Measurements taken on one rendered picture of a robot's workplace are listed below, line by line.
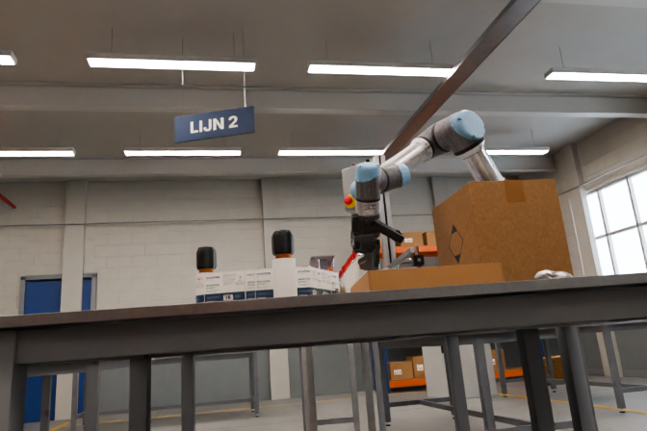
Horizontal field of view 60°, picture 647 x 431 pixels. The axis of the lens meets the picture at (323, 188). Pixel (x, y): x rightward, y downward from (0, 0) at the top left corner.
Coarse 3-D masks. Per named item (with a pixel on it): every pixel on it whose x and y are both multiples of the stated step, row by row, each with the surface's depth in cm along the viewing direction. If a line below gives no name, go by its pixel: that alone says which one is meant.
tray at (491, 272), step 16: (368, 272) 106; (384, 272) 106; (400, 272) 106; (416, 272) 106; (432, 272) 107; (448, 272) 107; (464, 272) 107; (480, 272) 107; (496, 272) 107; (352, 288) 130; (368, 288) 107; (384, 288) 105; (400, 288) 105
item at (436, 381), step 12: (432, 348) 751; (468, 348) 721; (432, 360) 749; (444, 360) 726; (468, 360) 716; (492, 360) 730; (432, 372) 748; (444, 372) 725; (468, 372) 711; (492, 372) 725; (432, 384) 747; (444, 384) 724; (468, 384) 707; (492, 384) 720; (432, 396) 746; (444, 396) 723; (468, 396) 702
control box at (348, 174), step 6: (372, 162) 238; (348, 168) 242; (354, 168) 241; (342, 174) 244; (348, 174) 242; (354, 174) 240; (348, 180) 241; (354, 180) 240; (348, 186) 241; (348, 192) 240; (354, 204) 237; (348, 210) 239; (354, 210) 238
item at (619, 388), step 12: (588, 324) 529; (600, 324) 513; (612, 324) 517; (624, 324) 519; (636, 324) 522; (612, 348) 509; (612, 360) 506; (504, 372) 697; (552, 372) 709; (612, 372) 504; (504, 384) 693; (552, 384) 705; (600, 384) 571; (612, 384) 505; (624, 384) 538; (636, 384) 525; (504, 396) 690; (624, 408) 495
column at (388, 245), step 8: (376, 160) 236; (384, 160) 237; (384, 192) 233; (384, 200) 233; (384, 208) 232; (384, 216) 230; (392, 224) 229; (384, 240) 227; (384, 248) 226; (392, 248) 226; (384, 256) 226; (392, 256) 226; (384, 264) 227
